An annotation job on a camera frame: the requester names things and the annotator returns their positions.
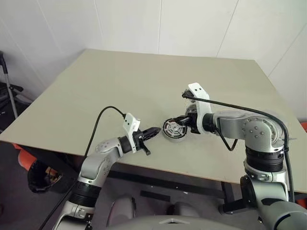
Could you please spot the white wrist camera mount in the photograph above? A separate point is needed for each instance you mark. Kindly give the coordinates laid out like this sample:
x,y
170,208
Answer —
x,y
129,122
202,107

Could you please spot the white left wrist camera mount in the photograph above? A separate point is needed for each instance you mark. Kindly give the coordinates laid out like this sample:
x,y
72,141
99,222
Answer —
x,y
129,122

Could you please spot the orange object by wall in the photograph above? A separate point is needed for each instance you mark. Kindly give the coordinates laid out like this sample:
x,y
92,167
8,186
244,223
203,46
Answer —
x,y
304,126

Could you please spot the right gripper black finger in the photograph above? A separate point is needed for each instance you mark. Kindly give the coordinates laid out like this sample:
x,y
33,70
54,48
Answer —
x,y
183,120

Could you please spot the black bin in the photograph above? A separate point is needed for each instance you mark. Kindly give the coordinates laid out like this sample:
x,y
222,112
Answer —
x,y
40,179

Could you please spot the orange object on floor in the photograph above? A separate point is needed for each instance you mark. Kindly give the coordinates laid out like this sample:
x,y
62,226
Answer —
x,y
301,197

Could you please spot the grey robot torso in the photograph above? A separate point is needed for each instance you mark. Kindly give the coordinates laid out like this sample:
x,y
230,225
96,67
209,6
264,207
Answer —
x,y
168,224

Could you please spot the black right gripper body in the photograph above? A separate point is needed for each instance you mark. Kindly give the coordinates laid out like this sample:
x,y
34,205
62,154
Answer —
x,y
194,119

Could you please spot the black table frame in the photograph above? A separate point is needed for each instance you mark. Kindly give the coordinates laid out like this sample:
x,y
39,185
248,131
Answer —
x,y
168,183

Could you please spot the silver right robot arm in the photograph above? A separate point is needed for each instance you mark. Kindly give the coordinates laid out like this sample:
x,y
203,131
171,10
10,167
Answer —
x,y
256,134

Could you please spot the orange object beside black bin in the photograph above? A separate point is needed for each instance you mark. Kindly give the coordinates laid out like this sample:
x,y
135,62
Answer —
x,y
25,160

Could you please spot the black and grey stand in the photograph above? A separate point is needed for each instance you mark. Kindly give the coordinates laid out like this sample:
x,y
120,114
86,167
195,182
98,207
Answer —
x,y
9,95

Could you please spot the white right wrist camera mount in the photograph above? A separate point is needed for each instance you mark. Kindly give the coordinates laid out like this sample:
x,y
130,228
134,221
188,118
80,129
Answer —
x,y
202,107

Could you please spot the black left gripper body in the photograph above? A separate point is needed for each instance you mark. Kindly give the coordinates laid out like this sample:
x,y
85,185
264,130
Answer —
x,y
138,140

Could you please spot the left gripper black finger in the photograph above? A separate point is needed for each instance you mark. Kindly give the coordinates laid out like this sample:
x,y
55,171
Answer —
x,y
151,133
146,149

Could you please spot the finned motor cover with board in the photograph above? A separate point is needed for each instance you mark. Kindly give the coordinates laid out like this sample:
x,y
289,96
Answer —
x,y
172,129

